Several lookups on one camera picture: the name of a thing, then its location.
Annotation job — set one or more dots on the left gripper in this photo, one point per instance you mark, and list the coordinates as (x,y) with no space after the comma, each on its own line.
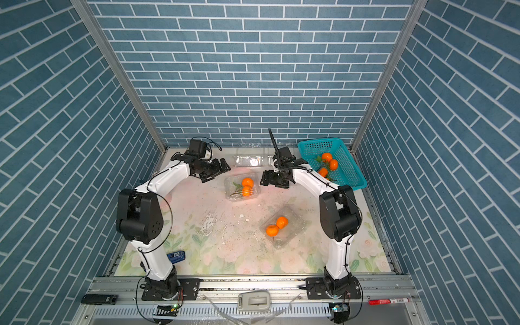
(217,169)

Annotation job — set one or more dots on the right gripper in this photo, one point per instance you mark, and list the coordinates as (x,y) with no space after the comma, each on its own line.
(268,179)

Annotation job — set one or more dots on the orange pair with leaves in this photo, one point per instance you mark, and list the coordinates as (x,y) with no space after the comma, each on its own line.
(326,160)

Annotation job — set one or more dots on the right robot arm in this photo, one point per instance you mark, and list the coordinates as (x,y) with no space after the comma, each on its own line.
(340,216)

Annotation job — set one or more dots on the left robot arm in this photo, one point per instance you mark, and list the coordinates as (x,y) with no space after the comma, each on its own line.
(139,217)

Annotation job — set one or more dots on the teal plastic basket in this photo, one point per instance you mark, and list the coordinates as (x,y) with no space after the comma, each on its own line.
(348,172)

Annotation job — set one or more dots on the blue card on table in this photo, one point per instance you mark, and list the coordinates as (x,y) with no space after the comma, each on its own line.
(176,257)

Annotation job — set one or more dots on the red marker pen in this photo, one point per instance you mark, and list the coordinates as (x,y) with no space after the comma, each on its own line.
(379,302)

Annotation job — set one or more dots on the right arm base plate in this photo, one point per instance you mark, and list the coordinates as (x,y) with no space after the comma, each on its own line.
(327,288)

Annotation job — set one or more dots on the grey box on rail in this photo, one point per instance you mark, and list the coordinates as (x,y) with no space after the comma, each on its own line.
(257,301)

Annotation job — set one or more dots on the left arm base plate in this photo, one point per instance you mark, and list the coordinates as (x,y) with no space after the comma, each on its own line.
(185,289)

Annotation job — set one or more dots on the black device on rail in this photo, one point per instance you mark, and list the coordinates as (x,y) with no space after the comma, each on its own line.
(98,299)

